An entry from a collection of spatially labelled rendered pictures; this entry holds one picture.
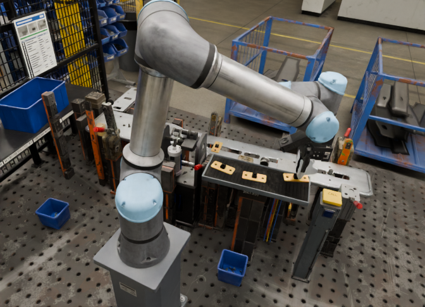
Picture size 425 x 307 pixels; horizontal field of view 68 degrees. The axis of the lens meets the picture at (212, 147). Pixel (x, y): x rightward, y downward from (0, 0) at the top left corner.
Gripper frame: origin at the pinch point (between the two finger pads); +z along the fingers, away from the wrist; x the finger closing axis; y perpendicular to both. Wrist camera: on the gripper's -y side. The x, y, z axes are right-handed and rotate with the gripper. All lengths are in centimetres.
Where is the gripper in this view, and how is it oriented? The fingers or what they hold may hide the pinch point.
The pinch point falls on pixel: (296, 173)
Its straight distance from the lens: 110.1
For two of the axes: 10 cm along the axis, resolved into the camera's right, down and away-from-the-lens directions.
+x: 0.3, -5.9, 8.1
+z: -0.7, 8.0, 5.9
